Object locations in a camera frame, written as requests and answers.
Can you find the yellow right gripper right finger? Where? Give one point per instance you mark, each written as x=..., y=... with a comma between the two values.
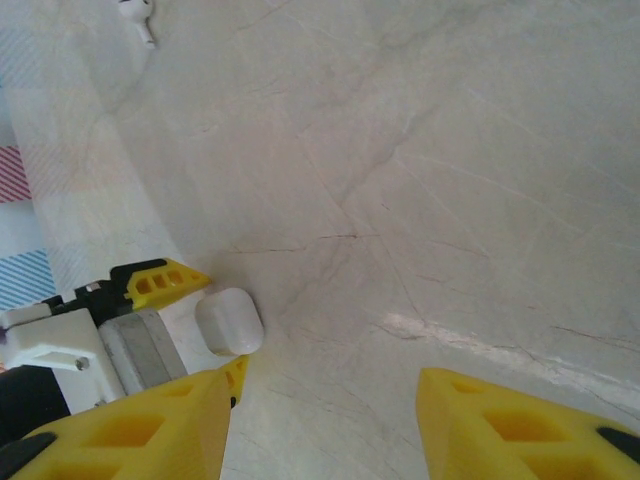
x=450, y=425

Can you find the white earbud charging case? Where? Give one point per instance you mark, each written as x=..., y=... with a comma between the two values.
x=230, y=320

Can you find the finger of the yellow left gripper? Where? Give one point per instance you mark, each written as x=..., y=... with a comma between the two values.
x=185, y=280
x=239, y=372

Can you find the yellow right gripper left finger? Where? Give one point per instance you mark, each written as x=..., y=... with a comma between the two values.
x=200, y=425

